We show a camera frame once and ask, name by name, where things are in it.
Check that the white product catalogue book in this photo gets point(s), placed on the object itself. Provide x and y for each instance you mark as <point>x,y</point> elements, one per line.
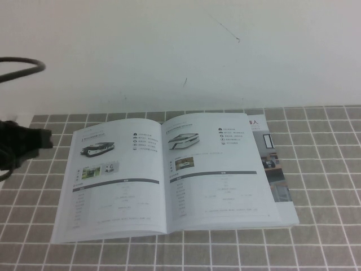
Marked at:
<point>127,197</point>

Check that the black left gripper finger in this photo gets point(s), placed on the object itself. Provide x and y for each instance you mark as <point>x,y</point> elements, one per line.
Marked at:
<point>46,138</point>

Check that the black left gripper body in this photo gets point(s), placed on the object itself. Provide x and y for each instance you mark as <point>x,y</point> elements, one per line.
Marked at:
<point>17,146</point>

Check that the grey white-checked tablecloth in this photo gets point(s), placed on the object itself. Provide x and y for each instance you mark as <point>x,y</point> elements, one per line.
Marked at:
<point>253,248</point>

